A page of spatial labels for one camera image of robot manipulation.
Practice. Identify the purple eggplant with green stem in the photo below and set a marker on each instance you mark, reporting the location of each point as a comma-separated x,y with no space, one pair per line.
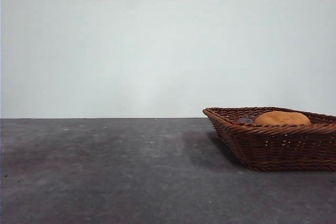
245,121

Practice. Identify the brown potato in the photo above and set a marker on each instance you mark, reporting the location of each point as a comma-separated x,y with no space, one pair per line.
282,118

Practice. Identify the brown wicker basket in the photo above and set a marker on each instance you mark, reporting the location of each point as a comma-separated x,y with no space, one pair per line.
275,148

